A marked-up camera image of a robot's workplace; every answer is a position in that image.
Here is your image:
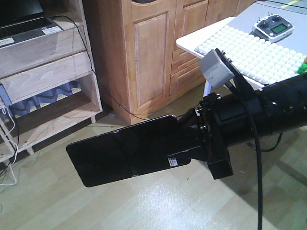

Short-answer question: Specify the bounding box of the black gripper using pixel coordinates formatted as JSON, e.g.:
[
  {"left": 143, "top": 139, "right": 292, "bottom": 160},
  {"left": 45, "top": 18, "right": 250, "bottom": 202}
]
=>
[{"left": 167, "top": 93, "right": 259, "bottom": 180}]

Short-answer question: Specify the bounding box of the black foldable phone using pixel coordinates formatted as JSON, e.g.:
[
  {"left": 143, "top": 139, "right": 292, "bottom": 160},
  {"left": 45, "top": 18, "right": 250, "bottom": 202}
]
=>
[{"left": 66, "top": 115, "right": 191, "bottom": 187}]

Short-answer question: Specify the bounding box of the brown wooden wardrobe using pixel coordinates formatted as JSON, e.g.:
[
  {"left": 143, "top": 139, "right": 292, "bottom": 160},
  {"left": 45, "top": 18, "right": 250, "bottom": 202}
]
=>
[{"left": 83, "top": 0, "right": 252, "bottom": 124}]

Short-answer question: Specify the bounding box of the white bumpy mat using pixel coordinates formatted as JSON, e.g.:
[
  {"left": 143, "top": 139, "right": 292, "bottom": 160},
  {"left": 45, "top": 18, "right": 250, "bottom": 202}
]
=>
[{"left": 194, "top": 25, "right": 307, "bottom": 85}]

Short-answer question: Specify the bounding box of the white table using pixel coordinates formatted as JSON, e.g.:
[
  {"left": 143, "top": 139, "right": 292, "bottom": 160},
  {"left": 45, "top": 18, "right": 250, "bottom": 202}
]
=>
[{"left": 176, "top": 1, "right": 307, "bottom": 89}]

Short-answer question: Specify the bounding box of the white remote controller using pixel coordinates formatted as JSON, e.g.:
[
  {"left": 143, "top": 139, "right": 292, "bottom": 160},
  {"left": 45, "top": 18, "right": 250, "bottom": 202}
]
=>
[{"left": 252, "top": 14, "right": 295, "bottom": 43}]

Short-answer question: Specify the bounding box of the light wooden shelf unit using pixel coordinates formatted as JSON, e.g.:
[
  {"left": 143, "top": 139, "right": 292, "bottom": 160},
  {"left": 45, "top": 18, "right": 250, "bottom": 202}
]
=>
[{"left": 0, "top": 0, "right": 102, "bottom": 164}]

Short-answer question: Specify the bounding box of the grey laptop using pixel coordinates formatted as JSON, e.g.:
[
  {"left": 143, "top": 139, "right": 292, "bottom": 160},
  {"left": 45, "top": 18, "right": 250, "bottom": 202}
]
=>
[{"left": 0, "top": 0, "right": 63, "bottom": 48}]

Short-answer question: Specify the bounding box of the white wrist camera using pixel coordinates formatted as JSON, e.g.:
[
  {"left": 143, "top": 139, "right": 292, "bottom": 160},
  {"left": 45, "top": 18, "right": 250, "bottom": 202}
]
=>
[{"left": 200, "top": 48, "right": 235, "bottom": 88}]

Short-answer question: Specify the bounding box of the black camera cable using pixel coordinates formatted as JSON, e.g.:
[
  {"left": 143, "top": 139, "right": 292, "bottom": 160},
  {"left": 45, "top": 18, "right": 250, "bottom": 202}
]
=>
[{"left": 227, "top": 79, "right": 283, "bottom": 230}]

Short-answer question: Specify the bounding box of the white charging cable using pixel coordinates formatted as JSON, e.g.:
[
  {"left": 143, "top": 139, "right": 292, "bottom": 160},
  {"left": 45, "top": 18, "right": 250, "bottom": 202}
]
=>
[{"left": 0, "top": 105, "right": 19, "bottom": 187}]

